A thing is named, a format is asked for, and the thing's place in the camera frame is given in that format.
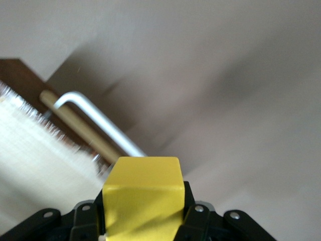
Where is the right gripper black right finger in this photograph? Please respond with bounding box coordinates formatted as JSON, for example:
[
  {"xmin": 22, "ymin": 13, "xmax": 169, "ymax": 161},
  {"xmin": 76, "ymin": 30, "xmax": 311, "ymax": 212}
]
[{"xmin": 175, "ymin": 181, "xmax": 276, "ymax": 241}]

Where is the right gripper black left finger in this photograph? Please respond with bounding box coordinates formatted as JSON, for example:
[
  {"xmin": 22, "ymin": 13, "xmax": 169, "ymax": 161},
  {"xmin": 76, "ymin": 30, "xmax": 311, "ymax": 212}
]
[{"xmin": 7, "ymin": 189, "xmax": 106, "ymax": 241}]

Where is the yellow block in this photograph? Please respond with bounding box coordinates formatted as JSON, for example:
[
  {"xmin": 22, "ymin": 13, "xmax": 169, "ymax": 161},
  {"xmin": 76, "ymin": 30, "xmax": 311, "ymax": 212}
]
[{"xmin": 102, "ymin": 156, "xmax": 186, "ymax": 241}]

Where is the wooden drawer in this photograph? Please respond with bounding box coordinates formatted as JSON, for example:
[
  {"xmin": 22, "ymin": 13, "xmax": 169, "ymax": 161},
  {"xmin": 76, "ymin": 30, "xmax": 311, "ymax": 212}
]
[{"xmin": 0, "ymin": 58, "xmax": 121, "ymax": 226}]

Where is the silver drawer handle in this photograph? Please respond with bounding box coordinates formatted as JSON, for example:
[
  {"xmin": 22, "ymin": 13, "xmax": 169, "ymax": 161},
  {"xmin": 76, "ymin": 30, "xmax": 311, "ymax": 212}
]
[{"xmin": 44, "ymin": 91, "xmax": 146, "ymax": 158}]

